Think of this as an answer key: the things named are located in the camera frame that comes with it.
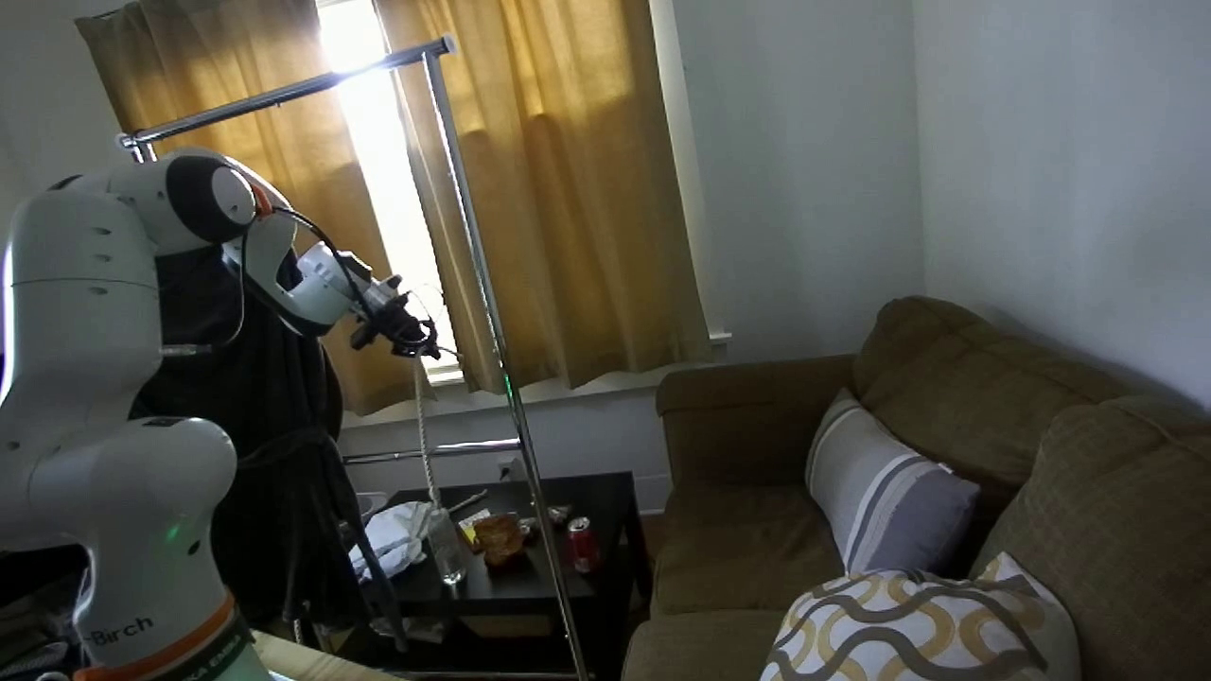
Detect red soda can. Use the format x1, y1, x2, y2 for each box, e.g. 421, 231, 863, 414
566, 515, 598, 576

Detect orange snack bag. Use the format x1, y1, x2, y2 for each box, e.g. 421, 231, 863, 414
473, 515, 526, 568

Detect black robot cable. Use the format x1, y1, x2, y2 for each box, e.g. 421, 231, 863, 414
155, 205, 383, 364

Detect white twisted rope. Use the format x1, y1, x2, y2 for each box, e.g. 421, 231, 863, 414
410, 352, 446, 519

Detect white cloth on table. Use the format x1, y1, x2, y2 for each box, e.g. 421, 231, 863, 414
347, 501, 446, 578

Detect mustard yellow curtain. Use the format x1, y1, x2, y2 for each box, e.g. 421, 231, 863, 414
78, 0, 706, 389

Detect grey striped pillow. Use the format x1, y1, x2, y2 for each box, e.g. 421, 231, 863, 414
806, 389, 979, 571

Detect black coffee table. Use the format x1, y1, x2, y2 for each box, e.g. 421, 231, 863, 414
343, 472, 649, 681

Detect brown fabric sofa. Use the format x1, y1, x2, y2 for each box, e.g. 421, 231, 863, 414
619, 294, 1211, 681

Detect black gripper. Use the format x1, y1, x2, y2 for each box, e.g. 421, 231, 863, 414
353, 286, 440, 359

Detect black hanging garment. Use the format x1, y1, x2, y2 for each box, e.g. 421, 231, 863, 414
131, 251, 363, 627

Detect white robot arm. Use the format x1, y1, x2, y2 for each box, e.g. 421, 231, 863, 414
0, 151, 434, 681

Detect yellow wave pattern pillow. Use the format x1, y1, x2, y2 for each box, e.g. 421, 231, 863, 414
762, 552, 1082, 681

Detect chrome clothes rack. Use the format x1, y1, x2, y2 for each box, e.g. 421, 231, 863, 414
116, 35, 598, 681

